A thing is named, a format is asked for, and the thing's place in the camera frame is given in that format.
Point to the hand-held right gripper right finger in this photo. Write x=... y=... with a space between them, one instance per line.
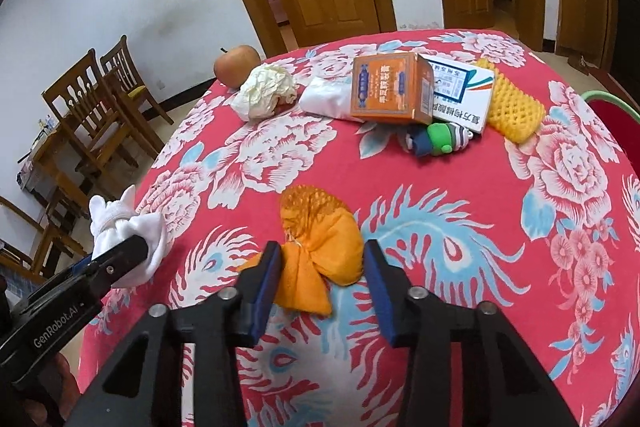
x=381 y=302

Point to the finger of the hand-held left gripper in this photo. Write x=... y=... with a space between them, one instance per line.
x=125 y=257

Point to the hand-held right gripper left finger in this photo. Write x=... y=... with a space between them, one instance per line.
x=265 y=292

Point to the orange mesh bag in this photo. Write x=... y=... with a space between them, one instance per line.
x=320 y=237

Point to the white paper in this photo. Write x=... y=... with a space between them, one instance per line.
x=265 y=92

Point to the white plastic packet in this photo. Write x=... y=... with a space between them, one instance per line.
x=325 y=99

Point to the orange carton box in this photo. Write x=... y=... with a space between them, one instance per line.
x=390 y=89

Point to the red basin with green rim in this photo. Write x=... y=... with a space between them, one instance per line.
x=612 y=99

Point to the person's left hand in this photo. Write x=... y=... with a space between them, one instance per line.
x=60 y=382

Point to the wooden side table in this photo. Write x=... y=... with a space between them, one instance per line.
x=50 y=157

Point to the wooden chair with yellow cushion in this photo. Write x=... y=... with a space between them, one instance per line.
x=125 y=67

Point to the apple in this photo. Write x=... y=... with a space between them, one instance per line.
x=235 y=64

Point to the white medicine box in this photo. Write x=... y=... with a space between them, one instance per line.
x=460 y=92

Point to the yellow foam fruit net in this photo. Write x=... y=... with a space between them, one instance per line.
x=515 y=107

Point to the wooden wall panel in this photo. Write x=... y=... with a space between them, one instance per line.
x=580 y=12

